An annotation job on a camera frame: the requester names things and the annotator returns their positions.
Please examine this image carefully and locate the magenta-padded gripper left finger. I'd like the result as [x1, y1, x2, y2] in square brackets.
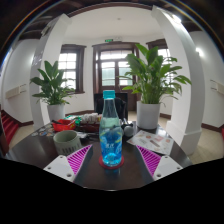
[43, 144, 94, 184]

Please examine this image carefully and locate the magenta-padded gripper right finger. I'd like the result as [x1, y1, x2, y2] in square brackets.
[135, 144, 184, 184]

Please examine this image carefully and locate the clear blue-labelled drink bottle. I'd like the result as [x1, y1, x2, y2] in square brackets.
[98, 89, 124, 167]

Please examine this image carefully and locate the printed paper leaflet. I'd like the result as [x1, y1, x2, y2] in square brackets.
[126, 129, 175, 156]

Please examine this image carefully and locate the white patterned mug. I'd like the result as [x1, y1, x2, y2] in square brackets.
[52, 129, 83, 156]

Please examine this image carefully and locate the red plastic basket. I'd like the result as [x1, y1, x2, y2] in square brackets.
[51, 118, 77, 133]

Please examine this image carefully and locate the group of small jars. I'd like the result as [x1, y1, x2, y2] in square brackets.
[80, 112, 103, 124]

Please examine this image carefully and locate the large potted green plant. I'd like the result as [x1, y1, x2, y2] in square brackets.
[119, 43, 193, 130]

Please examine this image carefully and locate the small potted green plant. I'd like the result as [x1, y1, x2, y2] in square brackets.
[29, 59, 76, 122]

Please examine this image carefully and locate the black chair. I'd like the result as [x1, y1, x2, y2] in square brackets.
[93, 92, 129, 120]

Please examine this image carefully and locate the dark wooden glazed door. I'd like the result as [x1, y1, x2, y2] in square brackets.
[92, 42, 140, 112]

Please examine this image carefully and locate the dark-framed window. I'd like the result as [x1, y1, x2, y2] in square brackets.
[145, 38, 174, 88]
[59, 44, 87, 94]

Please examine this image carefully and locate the white wall radiator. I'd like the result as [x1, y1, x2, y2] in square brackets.
[209, 79, 224, 97]
[4, 83, 28, 100]

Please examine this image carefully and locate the glowing wall lamp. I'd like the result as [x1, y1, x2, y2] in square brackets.
[195, 47, 205, 58]

